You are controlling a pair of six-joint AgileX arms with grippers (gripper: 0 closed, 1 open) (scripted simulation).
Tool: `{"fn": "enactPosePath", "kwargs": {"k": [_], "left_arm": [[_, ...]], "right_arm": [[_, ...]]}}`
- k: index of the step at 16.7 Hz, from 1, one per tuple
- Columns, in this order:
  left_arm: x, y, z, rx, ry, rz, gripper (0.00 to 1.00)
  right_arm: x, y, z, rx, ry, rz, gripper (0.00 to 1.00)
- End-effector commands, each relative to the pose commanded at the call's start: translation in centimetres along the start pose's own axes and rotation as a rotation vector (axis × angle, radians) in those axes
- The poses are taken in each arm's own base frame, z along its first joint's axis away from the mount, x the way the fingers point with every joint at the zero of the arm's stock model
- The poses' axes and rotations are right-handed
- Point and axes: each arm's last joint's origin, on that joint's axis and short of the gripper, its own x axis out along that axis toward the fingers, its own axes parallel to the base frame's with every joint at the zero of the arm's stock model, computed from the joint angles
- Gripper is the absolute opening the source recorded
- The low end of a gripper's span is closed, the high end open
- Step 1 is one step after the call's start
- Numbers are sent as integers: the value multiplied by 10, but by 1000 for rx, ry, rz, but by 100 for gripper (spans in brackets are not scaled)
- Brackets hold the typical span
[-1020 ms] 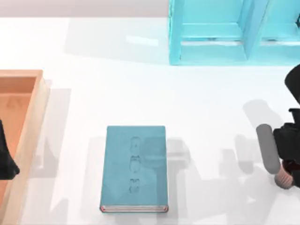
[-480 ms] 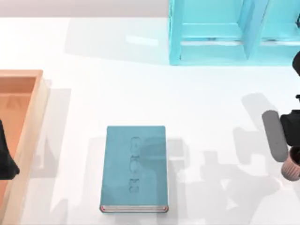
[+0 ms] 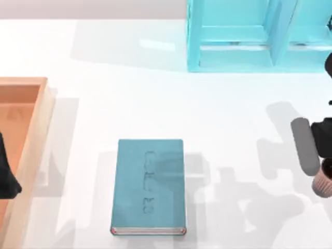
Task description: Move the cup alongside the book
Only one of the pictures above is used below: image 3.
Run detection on pink ribbed plant pot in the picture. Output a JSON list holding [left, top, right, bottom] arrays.
[[312, 158, 332, 199]]

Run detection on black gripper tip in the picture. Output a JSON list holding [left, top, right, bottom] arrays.
[[0, 132, 23, 201]]

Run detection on teal book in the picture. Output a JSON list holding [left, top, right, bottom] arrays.
[[110, 139, 188, 236]]

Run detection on shallow salmon-coloured box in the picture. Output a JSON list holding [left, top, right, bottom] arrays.
[[0, 76, 56, 249]]

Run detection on light blue rack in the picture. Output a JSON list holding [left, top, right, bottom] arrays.
[[186, 0, 332, 73]]

